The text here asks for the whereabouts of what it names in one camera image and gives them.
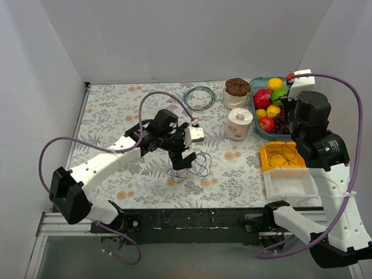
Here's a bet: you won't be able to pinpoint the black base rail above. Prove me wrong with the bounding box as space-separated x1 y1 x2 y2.
37 203 349 248

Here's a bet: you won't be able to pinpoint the thin wire bundle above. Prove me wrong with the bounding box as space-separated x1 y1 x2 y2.
166 148 213 184

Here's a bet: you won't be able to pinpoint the red apple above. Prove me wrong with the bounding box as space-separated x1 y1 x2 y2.
258 117 276 133

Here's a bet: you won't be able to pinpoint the coiled green blue wire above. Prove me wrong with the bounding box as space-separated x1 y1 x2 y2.
183 85 217 112

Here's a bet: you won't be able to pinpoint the yellow lemon centre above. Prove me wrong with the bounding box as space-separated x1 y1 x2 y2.
266 105 281 119

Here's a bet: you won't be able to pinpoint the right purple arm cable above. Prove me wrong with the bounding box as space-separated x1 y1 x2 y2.
255 72 364 260

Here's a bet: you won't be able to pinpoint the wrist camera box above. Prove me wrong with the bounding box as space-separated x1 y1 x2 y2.
184 126 205 147
286 69 315 99

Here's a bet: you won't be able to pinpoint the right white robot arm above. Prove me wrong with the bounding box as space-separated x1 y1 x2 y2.
263 91 371 269

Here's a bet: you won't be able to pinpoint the dark purple grapes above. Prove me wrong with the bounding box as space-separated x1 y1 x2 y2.
272 113 290 135

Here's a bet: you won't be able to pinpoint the yellow orange fruit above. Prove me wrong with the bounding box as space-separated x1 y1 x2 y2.
267 78 284 91

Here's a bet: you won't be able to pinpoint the red pomegranate fruit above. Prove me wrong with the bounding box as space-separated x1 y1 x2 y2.
253 88 272 109

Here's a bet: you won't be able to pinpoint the white plastic bin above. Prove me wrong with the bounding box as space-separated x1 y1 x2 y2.
263 167 318 201

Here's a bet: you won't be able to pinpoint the white toilet paper roll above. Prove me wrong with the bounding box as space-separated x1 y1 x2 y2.
225 108 253 141

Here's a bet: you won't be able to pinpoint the brown topped white jar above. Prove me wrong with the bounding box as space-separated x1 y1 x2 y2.
223 78 251 110

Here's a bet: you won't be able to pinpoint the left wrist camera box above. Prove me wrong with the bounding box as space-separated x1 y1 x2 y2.
184 126 205 147

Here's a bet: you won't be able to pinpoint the small yellow lemon left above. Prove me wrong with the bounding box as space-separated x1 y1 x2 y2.
256 109 267 120

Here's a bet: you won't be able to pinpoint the floral table mat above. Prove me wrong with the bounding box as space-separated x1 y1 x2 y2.
77 81 266 209

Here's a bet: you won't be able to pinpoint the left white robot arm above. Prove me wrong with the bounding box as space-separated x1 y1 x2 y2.
49 109 205 233

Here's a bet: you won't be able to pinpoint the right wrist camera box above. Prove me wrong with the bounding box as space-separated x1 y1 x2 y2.
286 69 315 99

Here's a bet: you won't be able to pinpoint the yellow plastic bin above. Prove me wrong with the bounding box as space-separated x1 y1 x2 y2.
259 141 306 171

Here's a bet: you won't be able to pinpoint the teal fruit basket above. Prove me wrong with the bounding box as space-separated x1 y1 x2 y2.
248 77 291 142

